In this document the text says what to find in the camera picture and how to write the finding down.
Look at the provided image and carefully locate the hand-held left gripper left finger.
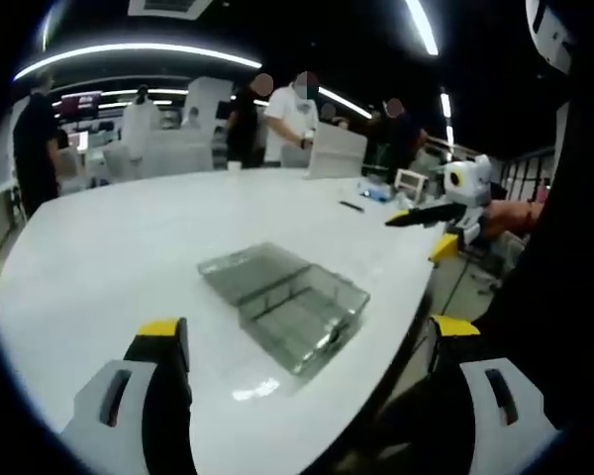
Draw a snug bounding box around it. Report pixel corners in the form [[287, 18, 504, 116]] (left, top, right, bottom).
[[61, 318, 200, 475]]

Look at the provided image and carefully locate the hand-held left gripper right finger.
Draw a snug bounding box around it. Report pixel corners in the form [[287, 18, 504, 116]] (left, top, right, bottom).
[[410, 314, 560, 475]]

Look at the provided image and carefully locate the clear divider plate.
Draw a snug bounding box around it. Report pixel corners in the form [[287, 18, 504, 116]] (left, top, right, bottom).
[[237, 265, 346, 322]]

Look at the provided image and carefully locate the clear dual guide fixture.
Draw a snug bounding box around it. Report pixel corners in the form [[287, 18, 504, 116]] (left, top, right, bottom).
[[196, 241, 371, 380]]

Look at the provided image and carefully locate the person's right hand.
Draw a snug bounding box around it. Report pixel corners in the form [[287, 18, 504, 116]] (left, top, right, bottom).
[[482, 199, 545, 234]]

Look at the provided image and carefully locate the white framed box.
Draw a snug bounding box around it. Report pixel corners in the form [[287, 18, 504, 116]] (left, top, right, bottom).
[[394, 167, 428, 202]]

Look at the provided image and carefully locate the dark metal railing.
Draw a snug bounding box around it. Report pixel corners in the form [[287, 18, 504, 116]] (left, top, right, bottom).
[[494, 146, 556, 202]]

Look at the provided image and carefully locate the blue packet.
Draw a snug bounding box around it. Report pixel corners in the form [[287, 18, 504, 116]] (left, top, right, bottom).
[[357, 184, 393, 203]]

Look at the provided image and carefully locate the ceiling strip light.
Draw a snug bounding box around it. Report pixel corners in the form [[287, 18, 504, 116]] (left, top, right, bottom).
[[439, 90, 455, 145], [404, 0, 441, 57]]

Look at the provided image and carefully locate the white partition box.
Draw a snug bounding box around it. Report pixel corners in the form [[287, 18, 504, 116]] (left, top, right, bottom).
[[304, 122, 369, 180]]

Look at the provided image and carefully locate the person's dark clothing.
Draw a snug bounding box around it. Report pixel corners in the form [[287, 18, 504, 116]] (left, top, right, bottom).
[[472, 96, 594, 431]]

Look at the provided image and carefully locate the white worn device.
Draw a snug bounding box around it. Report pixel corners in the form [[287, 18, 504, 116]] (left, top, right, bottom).
[[524, 0, 578, 76]]

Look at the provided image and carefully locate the white pillar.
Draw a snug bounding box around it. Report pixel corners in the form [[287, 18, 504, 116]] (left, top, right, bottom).
[[186, 76, 235, 172]]

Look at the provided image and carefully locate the red display screen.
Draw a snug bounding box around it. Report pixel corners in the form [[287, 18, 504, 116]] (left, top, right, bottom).
[[60, 90, 104, 121]]

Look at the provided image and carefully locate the ceiling air vent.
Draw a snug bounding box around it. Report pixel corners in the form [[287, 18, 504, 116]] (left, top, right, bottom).
[[127, 0, 213, 22]]

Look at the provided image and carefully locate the long curved ceiling light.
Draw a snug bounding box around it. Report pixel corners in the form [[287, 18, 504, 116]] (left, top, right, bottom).
[[13, 43, 263, 83]]

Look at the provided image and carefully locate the thin gripper cable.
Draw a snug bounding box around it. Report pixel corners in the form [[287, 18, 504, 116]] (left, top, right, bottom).
[[444, 257, 471, 318]]

